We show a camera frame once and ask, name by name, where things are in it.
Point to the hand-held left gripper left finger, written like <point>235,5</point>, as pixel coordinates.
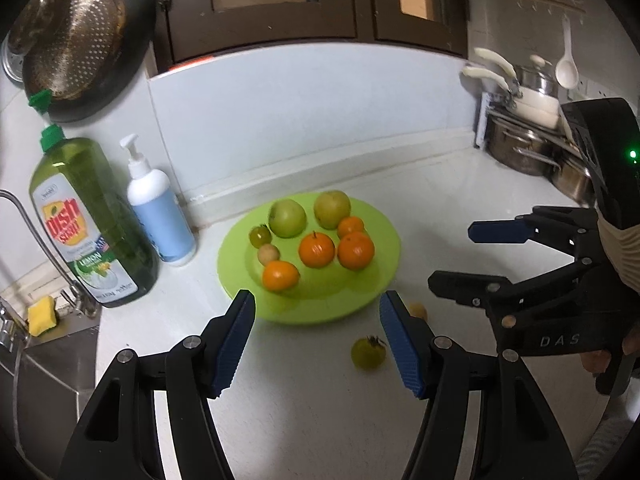
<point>232,345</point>

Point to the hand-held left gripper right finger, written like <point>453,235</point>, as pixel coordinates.
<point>400,345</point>

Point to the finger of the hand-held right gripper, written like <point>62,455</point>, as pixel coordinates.
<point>500,231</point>
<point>460,287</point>

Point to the green tomato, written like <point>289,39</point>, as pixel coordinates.
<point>259,236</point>
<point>369,355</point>

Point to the large brown longan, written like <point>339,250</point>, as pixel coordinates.
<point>419,311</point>

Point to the small smooth orange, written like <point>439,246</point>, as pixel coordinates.
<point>280,276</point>

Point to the green plate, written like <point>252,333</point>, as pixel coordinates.
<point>310,305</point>

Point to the small brown longan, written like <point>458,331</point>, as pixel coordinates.
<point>267,254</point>

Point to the tangerine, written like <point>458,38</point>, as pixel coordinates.
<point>356,251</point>
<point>350,225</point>

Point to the large smooth orange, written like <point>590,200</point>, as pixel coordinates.
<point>316,251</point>

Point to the green apple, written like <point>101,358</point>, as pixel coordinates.
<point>287,217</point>
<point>332,208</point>

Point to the person's right hand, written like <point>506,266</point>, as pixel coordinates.
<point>595,362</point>

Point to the cream pan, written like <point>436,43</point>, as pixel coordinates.
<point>537,107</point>

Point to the white ladle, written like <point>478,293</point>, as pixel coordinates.
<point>566,72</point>

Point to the white pot rack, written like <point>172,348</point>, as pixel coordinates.
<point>482,120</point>

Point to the lidded steel pot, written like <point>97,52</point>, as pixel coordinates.
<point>537,77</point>

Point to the white pump bottle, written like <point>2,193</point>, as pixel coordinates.
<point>160,215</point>

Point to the chrome faucet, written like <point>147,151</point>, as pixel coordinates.
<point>7,330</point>
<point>82,305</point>

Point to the steel sink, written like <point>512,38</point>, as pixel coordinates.
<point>50,385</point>

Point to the yellow sponge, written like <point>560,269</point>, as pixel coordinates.
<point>42,316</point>

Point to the green dish soap bottle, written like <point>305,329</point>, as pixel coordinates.
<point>85,210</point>

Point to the dark wooden cabinet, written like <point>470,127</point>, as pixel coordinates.
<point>280,25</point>

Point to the metal colander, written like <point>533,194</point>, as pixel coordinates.
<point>70,45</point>

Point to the white wall socket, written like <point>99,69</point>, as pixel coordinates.
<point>592,89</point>

